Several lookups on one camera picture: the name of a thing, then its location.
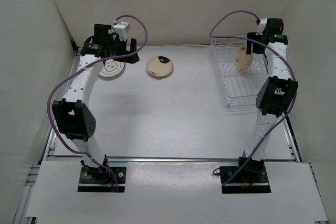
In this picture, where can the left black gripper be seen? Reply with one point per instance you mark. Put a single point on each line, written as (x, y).
(123, 43)

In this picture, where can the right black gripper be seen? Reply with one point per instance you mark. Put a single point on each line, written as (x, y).
(252, 36)

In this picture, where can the cream plate with red seal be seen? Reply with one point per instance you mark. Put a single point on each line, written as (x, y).
(243, 59)

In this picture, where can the white green-rimmed plate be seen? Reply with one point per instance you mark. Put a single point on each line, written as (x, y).
(112, 69)

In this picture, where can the cream plate with dark mark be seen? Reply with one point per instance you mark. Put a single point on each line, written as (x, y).
(159, 67)

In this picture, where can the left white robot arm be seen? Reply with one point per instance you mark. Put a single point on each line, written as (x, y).
(73, 117)

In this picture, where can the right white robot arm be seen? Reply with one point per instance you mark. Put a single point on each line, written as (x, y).
(276, 94)

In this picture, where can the white front board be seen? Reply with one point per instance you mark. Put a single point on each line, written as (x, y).
(175, 193)

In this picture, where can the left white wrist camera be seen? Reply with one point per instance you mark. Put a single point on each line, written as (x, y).
(122, 28)

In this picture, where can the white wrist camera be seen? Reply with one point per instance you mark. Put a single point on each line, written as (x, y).
(262, 27)
(122, 28)

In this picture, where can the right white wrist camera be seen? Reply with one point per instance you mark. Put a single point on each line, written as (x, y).
(262, 27)

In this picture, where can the white wire dish rack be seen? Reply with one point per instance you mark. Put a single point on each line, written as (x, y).
(237, 88)

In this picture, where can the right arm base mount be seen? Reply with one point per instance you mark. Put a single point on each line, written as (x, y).
(244, 183)

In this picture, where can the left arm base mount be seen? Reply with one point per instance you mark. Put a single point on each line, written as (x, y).
(97, 180)

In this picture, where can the aluminium frame rail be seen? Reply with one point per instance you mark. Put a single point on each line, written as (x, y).
(143, 159)

